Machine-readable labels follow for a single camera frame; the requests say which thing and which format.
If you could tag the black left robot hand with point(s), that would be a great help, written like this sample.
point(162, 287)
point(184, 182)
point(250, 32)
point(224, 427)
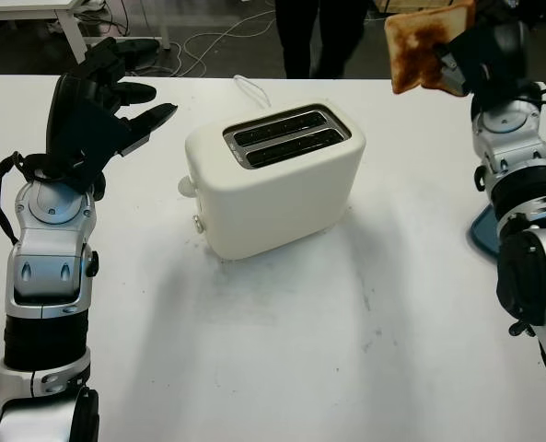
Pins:
point(84, 78)

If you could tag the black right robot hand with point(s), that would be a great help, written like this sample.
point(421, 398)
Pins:
point(493, 55)

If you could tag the browned toast slice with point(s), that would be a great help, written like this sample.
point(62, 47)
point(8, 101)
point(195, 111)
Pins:
point(415, 41)

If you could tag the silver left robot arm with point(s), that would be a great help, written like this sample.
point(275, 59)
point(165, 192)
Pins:
point(47, 239)

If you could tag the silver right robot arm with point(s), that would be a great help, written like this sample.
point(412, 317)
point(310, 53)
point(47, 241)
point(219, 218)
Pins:
point(516, 138)

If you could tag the person in black trousers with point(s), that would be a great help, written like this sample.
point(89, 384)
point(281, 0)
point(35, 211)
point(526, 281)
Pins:
point(300, 37)

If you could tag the white two-slot toaster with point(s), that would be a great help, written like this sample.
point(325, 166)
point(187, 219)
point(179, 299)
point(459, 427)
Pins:
point(277, 202)

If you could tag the black bag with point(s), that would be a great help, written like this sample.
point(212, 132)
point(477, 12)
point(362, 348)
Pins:
point(507, 9)

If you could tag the white office desk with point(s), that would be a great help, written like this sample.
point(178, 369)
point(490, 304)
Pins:
point(24, 7)

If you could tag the blue plastic tray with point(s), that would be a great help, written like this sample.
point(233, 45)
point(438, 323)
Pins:
point(484, 235)

